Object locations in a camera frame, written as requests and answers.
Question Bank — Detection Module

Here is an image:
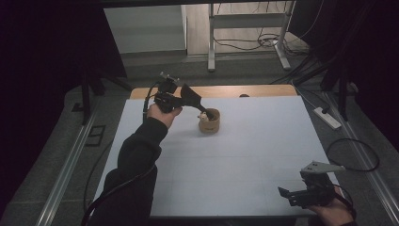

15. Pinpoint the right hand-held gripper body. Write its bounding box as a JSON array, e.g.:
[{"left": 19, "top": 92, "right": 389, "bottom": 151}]
[{"left": 288, "top": 160, "right": 346, "bottom": 209}]

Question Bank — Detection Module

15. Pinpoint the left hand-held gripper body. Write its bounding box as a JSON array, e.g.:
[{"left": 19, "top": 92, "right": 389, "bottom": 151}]
[{"left": 153, "top": 72, "right": 184, "bottom": 113}]

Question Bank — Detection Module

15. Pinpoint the black cleaver knife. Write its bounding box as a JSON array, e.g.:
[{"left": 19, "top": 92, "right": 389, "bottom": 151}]
[{"left": 180, "top": 83, "right": 216, "bottom": 121}]

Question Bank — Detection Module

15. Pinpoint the wooden cup with animal figure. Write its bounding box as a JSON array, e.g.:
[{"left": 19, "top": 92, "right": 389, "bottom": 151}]
[{"left": 198, "top": 107, "right": 221, "bottom": 135}]

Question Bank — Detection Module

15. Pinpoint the person's left hand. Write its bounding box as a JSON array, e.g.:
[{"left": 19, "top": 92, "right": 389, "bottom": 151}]
[{"left": 146, "top": 104, "right": 184, "bottom": 129}]

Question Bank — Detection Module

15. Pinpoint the person's right hand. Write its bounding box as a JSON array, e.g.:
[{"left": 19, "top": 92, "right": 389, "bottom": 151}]
[{"left": 307, "top": 187, "right": 356, "bottom": 226}]

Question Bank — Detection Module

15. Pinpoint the white table mat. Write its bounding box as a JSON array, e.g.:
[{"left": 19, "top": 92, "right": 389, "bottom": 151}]
[{"left": 93, "top": 95, "right": 340, "bottom": 218}]

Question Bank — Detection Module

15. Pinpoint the wooden table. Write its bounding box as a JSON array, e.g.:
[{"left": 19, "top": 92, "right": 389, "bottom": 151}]
[{"left": 130, "top": 84, "right": 298, "bottom": 100}]

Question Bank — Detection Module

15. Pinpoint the white power strip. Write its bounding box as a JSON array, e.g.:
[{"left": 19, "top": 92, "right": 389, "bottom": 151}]
[{"left": 313, "top": 106, "right": 343, "bottom": 130}]

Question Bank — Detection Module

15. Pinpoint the black tripod stand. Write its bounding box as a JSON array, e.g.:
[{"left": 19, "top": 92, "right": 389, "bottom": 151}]
[
  {"left": 78, "top": 70, "right": 135, "bottom": 126},
  {"left": 319, "top": 60, "right": 359, "bottom": 122}
]

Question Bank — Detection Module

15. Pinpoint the thick black gripper cable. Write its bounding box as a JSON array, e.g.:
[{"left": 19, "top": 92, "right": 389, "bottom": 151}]
[
  {"left": 335, "top": 185, "right": 358, "bottom": 220},
  {"left": 80, "top": 80, "right": 162, "bottom": 226}
]

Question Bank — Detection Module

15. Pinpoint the aluminium floor rail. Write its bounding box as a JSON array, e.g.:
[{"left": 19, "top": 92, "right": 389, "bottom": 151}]
[
  {"left": 35, "top": 112, "right": 98, "bottom": 226},
  {"left": 323, "top": 90, "right": 399, "bottom": 224}
]

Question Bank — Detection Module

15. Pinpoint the thin black looped cable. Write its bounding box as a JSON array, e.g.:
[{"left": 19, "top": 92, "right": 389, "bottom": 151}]
[{"left": 325, "top": 137, "right": 381, "bottom": 173}]

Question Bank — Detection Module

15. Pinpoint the white power strip cord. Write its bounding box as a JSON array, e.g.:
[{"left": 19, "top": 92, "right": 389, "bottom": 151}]
[{"left": 291, "top": 80, "right": 318, "bottom": 110}]

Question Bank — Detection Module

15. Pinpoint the white metal stand frame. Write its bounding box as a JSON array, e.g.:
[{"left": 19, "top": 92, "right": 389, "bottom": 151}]
[{"left": 207, "top": 0, "right": 296, "bottom": 73}]

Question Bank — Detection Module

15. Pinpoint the tangle of black floor cables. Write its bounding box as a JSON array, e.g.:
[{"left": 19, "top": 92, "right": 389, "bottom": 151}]
[{"left": 213, "top": 29, "right": 304, "bottom": 58}]

